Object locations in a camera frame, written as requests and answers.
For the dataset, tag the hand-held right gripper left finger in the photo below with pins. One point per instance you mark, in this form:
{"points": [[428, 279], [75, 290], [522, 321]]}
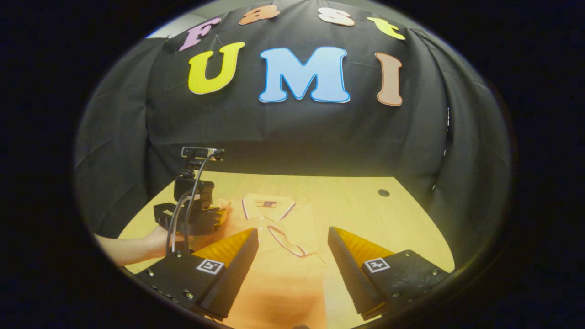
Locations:
{"points": [[231, 278]]}

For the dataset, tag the orange T-shirt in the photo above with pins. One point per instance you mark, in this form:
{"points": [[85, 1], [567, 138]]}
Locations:
{"points": [[283, 274]]}

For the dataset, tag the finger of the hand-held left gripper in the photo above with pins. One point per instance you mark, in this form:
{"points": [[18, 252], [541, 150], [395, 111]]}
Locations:
{"points": [[212, 219]]}

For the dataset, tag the black backdrop cloth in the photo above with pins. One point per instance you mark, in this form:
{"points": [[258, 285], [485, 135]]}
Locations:
{"points": [[292, 132]]}

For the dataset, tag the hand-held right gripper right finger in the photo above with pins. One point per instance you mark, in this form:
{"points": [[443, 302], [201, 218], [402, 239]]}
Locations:
{"points": [[349, 274]]}

